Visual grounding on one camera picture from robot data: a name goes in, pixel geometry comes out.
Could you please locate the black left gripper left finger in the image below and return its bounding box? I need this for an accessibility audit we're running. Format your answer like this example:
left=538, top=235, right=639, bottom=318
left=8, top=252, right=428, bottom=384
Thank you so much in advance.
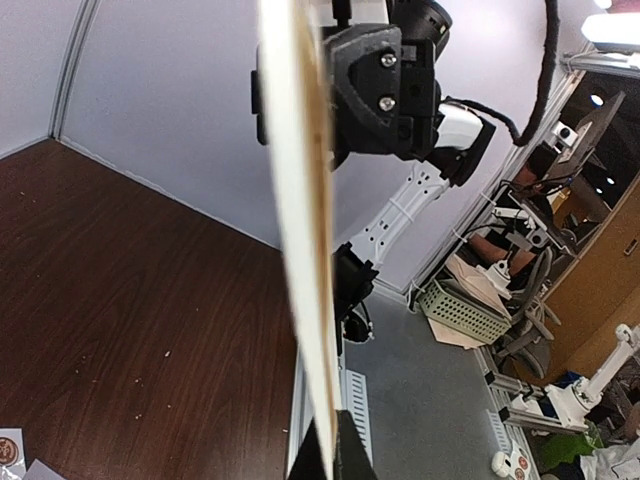
left=287, top=420, right=326, bottom=480

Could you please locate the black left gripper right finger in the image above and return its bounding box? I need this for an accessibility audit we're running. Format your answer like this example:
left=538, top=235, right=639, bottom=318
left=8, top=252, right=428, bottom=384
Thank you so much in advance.
left=333, top=410, right=378, bottom=480

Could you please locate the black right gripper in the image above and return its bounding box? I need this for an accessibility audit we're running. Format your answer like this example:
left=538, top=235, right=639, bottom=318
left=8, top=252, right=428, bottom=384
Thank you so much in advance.
left=250, top=23, right=440, bottom=170

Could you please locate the grey envelope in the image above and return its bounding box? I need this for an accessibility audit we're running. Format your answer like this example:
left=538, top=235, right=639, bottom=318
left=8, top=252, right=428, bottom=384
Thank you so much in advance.
left=23, top=460, right=65, bottom=480

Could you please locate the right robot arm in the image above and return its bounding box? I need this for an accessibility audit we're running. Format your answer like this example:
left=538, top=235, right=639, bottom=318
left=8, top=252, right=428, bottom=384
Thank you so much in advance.
left=251, top=1, right=494, bottom=343

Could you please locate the brown seal sticker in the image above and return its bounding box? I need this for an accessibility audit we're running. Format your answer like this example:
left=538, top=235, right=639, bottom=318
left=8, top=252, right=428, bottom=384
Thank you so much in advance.
left=0, top=437, right=19, bottom=466

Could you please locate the green perforated basket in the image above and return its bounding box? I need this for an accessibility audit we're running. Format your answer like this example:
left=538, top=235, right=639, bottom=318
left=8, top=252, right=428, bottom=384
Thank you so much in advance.
left=416, top=279, right=511, bottom=344

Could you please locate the white sticker sheet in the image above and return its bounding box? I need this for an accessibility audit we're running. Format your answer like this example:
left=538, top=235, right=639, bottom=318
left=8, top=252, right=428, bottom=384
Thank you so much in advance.
left=0, top=428, right=27, bottom=480

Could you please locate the front aluminium rail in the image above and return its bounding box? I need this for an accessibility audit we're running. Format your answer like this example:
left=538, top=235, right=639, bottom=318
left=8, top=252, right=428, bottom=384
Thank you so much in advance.
left=287, top=344, right=374, bottom=466

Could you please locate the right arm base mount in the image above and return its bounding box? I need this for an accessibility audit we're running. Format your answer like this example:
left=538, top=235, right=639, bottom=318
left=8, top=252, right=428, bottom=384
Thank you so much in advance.
left=333, top=242, right=379, bottom=355

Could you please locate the left aluminium frame post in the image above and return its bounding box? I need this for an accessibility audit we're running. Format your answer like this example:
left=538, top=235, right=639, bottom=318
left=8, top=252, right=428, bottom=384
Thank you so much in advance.
left=48, top=0, right=100, bottom=140

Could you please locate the right black braided cable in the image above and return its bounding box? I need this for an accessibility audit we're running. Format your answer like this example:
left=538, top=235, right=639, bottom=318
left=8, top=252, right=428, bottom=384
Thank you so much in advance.
left=449, top=0, right=560, bottom=149

